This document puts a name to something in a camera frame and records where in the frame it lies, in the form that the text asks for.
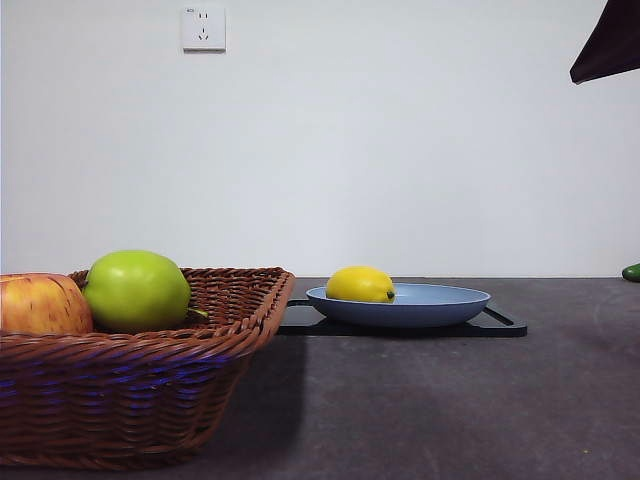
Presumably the blue round plate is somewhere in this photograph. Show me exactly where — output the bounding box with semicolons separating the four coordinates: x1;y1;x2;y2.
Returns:
305;282;493;329

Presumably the yellow lemon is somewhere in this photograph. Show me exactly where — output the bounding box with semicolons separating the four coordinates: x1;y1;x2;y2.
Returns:
325;265;398;305

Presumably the brown wicker basket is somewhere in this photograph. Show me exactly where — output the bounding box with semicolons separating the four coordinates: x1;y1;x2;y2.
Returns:
0;266;296;472

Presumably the black flat tray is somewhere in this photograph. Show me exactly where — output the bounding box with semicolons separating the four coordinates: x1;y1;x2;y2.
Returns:
275;298;529;338

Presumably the green apple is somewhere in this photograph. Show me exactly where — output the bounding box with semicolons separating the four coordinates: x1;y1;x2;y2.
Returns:
81;249;209;333

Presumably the red yellow apple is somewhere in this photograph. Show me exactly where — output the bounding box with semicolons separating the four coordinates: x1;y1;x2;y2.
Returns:
0;272;95;335

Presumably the white wall socket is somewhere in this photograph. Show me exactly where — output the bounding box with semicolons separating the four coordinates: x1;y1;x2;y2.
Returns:
181;5;227;54

